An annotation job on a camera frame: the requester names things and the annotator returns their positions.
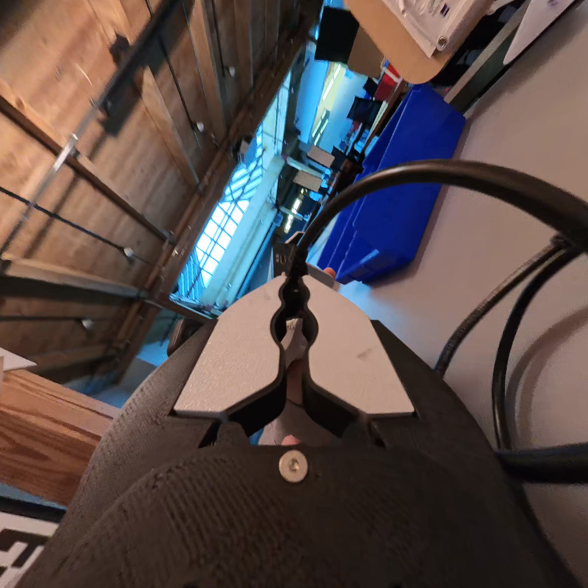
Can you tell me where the black network splitter box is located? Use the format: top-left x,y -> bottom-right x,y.
273,231 -> 304,278

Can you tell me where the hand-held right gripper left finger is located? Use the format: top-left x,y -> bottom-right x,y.
174,279 -> 289,420

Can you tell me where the black network cable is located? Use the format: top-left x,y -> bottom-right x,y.
282,158 -> 588,485

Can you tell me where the person's left hand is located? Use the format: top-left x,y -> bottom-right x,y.
287,360 -> 305,405

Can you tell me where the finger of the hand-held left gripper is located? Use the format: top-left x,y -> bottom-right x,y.
281,320 -> 309,368

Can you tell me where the black white printed tag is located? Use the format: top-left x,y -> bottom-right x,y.
0,496 -> 67,588

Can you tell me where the grey desk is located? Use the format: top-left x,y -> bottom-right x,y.
257,0 -> 588,588

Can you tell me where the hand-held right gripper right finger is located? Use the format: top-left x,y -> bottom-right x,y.
299,275 -> 418,428

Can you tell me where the wooden instruction board with papers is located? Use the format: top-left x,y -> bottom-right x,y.
342,0 -> 501,85

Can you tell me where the blue plastic bin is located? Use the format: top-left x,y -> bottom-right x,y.
317,85 -> 467,285

